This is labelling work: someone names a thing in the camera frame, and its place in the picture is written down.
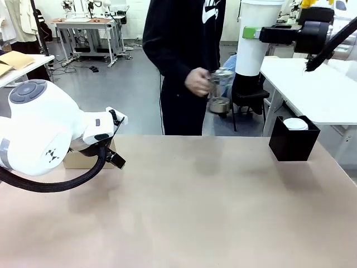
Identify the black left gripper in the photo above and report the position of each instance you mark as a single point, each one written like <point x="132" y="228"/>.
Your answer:
<point x="89" y="149"/>

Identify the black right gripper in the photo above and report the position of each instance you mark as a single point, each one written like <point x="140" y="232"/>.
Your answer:
<point x="312" y="37"/>

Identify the tall white paper cup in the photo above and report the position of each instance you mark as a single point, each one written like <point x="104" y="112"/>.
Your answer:
<point x="256" y="53"/>

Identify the glass coffee pitcher black base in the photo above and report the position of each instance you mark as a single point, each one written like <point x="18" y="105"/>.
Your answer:
<point x="220" y="97"/>

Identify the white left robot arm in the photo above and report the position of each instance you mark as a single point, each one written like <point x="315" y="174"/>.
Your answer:
<point x="36" y="128"/>

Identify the person's right forearm black sleeve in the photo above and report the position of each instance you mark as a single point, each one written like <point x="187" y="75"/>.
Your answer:
<point x="167" y="56"/>

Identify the brown cardboard drink carrier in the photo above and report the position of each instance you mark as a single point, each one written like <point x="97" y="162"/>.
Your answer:
<point x="83" y="163"/>

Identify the white lidded paper cup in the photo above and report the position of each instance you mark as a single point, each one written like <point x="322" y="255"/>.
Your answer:
<point x="295" y="124"/>

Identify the black square cup holder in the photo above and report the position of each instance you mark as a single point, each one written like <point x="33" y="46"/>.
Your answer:
<point x="293" y="148"/>

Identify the person's right hand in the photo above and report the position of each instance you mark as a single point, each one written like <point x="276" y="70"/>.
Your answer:
<point x="198" y="82"/>

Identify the blue cloth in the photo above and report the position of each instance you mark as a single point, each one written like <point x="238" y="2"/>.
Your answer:
<point x="230" y="67"/>

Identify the white side table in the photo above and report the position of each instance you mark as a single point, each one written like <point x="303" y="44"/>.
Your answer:
<point x="312" y="89"/>

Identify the black chair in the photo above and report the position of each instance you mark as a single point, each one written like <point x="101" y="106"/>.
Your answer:
<point x="248" y="95"/>

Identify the person in black sweater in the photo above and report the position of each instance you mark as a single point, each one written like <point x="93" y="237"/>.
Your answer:
<point x="181" y="33"/>

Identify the white table with envelopes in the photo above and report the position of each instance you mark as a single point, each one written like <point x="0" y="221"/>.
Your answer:
<point x="19" y="72"/>

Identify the brown paper envelope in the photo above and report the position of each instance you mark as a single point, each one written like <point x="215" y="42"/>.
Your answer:
<point x="16" y="60"/>

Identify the grey metal workbench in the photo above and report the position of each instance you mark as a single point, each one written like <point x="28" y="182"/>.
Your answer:
<point x="89" y="33"/>

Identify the black stand pole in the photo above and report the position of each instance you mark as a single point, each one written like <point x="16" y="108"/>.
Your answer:
<point x="40" y="28"/>

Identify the cream hanging garment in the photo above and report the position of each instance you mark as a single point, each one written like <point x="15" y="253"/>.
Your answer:
<point x="19" y="16"/>

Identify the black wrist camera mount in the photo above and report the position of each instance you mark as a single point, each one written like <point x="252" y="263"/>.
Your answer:
<point x="316" y="15"/>

